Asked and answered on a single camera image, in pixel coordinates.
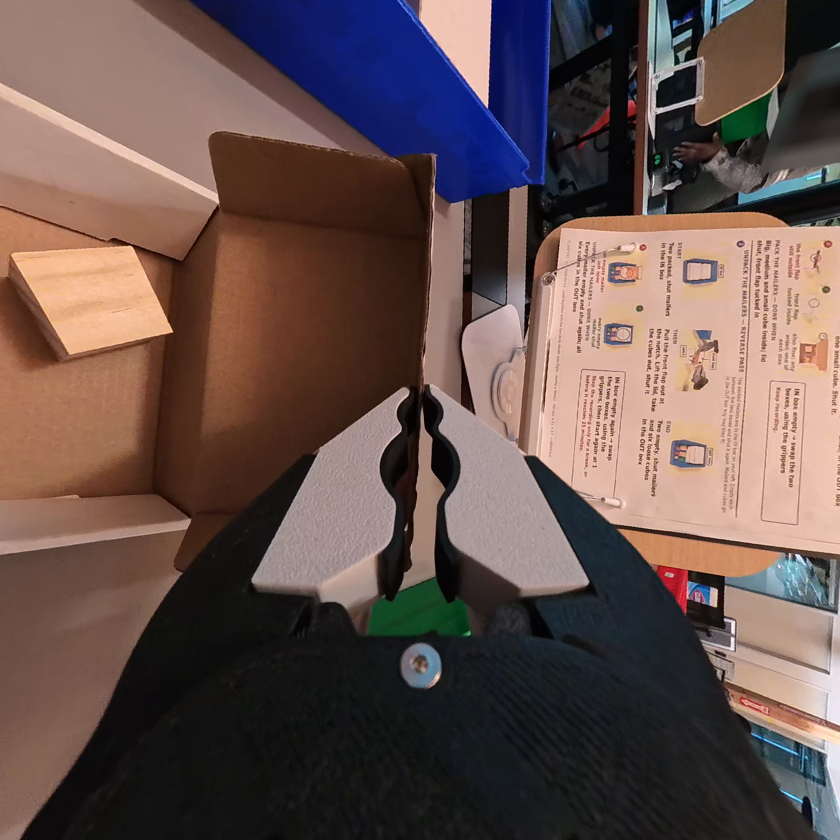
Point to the white cardboard mailer box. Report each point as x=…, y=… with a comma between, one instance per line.
x=295, y=328

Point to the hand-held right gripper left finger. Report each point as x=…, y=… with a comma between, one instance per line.
x=328, y=525

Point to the wooden display board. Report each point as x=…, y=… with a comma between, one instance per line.
x=695, y=558

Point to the wooden beam red label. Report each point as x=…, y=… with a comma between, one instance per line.
x=787, y=715

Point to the brown and black board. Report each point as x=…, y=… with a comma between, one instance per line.
x=741, y=59

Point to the green plastic bin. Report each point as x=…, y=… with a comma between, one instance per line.
x=420, y=610

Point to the wooden cube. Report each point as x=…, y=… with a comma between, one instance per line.
x=92, y=295

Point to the red plastic bin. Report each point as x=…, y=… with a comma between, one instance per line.
x=673, y=587

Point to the blue plastic bin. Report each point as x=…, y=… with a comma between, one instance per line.
x=367, y=79

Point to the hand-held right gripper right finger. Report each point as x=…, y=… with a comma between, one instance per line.
x=512, y=525

